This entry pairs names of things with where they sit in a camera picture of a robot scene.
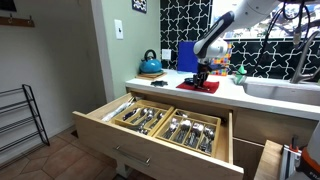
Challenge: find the wooden side cart top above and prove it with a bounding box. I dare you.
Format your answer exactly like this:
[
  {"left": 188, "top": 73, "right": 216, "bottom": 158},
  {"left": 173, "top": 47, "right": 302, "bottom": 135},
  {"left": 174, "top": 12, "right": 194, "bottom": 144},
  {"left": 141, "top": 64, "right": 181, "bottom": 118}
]
[{"left": 254, "top": 140, "right": 282, "bottom": 180}]

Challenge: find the open wooden drawer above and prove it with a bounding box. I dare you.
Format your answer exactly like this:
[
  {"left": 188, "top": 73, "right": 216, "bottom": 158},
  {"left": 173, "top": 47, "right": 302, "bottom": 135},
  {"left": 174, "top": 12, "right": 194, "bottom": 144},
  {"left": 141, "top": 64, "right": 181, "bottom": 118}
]
[{"left": 73, "top": 92, "right": 244, "bottom": 180}]

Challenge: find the red cloth mat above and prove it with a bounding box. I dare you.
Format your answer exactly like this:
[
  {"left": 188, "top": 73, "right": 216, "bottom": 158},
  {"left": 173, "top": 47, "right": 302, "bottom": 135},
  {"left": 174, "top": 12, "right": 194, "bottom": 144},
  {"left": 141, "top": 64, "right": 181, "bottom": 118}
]
[{"left": 178, "top": 81, "right": 219, "bottom": 94}]

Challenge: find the black star-shaped coaster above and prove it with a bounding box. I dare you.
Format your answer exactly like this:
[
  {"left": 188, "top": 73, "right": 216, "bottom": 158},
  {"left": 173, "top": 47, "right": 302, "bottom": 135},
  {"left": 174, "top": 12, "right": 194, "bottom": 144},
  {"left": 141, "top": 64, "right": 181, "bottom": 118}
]
[{"left": 151, "top": 80, "right": 168, "bottom": 87}]

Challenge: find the colourful tile board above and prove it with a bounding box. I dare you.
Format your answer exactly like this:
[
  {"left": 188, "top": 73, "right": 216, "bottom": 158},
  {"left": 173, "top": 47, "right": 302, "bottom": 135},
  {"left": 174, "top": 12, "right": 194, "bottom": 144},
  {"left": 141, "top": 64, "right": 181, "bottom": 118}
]
[{"left": 211, "top": 43, "right": 232, "bottom": 76}]

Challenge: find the left wooden cutlery tray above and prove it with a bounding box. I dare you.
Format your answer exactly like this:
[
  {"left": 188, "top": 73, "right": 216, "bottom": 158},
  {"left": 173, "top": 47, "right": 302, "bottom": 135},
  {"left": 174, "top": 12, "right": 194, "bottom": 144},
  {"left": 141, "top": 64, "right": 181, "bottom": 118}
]
[{"left": 113, "top": 100, "right": 174, "bottom": 136}]

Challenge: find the green dish soap bottle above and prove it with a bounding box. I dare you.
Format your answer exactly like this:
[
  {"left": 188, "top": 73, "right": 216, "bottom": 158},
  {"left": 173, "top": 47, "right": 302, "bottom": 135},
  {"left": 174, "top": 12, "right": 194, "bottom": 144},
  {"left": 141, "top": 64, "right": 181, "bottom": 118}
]
[{"left": 233, "top": 65, "right": 247, "bottom": 85}]

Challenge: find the wooden cutlery tray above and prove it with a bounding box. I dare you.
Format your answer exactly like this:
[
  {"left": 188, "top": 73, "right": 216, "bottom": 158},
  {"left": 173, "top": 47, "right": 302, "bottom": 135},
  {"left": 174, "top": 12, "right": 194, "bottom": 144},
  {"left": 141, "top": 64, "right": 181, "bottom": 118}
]
[
  {"left": 113, "top": 100, "right": 174, "bottom": 136},
  {"left": 155, "top": 109, "right": 221, "bottom": 157}
]

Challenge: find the white kitchen sink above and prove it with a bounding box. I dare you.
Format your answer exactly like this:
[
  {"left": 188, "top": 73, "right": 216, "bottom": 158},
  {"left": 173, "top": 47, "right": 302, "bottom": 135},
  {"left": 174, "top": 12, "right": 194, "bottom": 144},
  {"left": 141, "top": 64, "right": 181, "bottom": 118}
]
[{"left": 243, "top": 79, "right": 320, "bottom": 106}]

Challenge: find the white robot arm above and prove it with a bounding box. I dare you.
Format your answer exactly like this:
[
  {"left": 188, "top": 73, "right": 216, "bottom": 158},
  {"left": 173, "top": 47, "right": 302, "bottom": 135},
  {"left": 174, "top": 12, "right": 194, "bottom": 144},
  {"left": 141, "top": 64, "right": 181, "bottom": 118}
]
[{"left": 193, "top": 0, "right": 319, "bottom": 88}]

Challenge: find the blue cutting board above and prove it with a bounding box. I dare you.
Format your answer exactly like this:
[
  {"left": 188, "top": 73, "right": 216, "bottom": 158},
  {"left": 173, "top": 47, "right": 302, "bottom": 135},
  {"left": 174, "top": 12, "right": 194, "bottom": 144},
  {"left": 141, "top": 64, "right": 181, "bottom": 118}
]
[{"left": 177, "top": 41, "right": 198, "bottom": 73}]

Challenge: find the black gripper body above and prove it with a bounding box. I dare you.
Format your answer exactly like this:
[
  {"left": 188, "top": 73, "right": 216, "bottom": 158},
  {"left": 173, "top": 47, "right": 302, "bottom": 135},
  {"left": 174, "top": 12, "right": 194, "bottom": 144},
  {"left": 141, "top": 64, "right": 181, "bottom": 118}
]
[{"left": 197, "top": 62, "right": 212, "bottom": 84}]

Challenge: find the wooden coat hook rail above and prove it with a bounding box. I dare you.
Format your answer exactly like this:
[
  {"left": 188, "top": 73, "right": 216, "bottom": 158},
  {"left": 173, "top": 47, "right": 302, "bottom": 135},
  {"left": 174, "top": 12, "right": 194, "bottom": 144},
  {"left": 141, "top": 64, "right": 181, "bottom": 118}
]
[{"left": 0, "top": 15, "right": 35, "bottom": 27}]

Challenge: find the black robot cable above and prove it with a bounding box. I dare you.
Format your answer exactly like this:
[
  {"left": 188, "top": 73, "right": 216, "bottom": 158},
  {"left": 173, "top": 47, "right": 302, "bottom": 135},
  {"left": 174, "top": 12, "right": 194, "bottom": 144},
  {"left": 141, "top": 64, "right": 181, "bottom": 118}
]
[{"left": 256, "top": 0, "right": 320, "bottom": 78}]

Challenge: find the white wall outlet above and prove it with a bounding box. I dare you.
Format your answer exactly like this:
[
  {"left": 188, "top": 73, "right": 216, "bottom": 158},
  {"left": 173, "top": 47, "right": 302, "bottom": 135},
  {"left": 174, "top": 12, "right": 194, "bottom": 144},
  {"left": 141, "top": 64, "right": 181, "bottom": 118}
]
[{"left": 161, "top": 49, "right": 171, "bottom": 60}]

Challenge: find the grey sink faucet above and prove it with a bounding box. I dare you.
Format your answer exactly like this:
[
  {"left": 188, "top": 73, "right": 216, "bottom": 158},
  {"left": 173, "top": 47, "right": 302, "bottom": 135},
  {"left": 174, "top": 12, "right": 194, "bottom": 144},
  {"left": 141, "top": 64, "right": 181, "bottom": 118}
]
[{"left": 290, "top": 30, "right": 320, "bottom": 84}]

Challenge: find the right wooden cutlery tray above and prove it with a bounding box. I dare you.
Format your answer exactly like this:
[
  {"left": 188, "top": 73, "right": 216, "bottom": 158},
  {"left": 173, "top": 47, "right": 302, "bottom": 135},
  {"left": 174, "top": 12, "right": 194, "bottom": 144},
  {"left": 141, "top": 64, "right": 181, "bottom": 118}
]
[{"left": 155, "top": 109, "right": 221, "bottom": 157}]

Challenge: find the white plastic bag roll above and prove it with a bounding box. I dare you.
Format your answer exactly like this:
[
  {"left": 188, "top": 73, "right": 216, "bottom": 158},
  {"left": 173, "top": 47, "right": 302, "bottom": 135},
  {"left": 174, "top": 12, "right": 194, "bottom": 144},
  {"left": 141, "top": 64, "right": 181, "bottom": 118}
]
[{"left": 102, "top": 97, "right": 135, "bottom": 122}]

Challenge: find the black metal shoe rack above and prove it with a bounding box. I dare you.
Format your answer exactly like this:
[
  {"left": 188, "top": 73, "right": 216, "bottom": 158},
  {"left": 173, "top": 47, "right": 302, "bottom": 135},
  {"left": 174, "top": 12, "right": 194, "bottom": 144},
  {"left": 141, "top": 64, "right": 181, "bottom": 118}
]
[{"left": 0, "top": 84, "right": 50, "bottom": 152}]

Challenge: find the white light switch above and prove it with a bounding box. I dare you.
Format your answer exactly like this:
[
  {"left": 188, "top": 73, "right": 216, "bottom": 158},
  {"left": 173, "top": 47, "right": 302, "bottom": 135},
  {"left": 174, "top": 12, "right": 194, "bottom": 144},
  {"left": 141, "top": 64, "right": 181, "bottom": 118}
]
[{"left": 114, "top": 19, "right": 124, "bottom": 40}]

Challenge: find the wooden trivet board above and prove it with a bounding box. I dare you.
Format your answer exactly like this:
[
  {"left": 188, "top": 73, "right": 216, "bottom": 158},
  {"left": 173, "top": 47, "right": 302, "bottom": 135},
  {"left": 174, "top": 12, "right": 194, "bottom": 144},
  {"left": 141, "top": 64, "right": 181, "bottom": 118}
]
[{"left": 136, "top": 72, "right": 167, "bottom": 80}]

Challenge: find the blue kettle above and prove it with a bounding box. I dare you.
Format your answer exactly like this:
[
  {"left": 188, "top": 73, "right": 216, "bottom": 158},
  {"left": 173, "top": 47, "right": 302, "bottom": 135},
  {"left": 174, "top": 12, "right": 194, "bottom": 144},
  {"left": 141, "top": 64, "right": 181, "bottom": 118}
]
[{"left": 139, "top": 49, "right": 162, "bottom": 74}]

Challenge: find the metal drawer handle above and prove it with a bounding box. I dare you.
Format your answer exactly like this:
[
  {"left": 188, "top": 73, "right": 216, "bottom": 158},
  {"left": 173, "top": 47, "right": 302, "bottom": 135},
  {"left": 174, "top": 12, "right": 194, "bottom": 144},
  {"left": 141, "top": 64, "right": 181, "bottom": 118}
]
[{"left": 113, "top": 145, "right": 151, "bottom": 167}]

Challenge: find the orange and white robot base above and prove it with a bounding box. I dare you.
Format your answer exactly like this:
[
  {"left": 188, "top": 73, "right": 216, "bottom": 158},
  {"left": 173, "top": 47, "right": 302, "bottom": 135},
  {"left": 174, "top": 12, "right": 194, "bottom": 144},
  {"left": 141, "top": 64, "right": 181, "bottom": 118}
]
[{"left": 279, "top": 119, "right": 320, "bottom": 180}]

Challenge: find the patterned wall picture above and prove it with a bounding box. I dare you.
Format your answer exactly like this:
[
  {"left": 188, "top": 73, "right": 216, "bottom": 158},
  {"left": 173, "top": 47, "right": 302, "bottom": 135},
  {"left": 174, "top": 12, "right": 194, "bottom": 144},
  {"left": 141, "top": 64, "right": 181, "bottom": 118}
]
[{"left": 132, "top": 0, "right": 147, "bottom": 13}]

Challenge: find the black round dish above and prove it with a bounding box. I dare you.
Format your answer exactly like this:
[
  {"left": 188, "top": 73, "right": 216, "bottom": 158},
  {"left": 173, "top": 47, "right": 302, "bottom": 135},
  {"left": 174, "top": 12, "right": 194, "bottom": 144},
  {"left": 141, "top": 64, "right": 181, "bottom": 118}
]
[{"left": 184, "top": 78, "right": 194, "bottom": 85}]

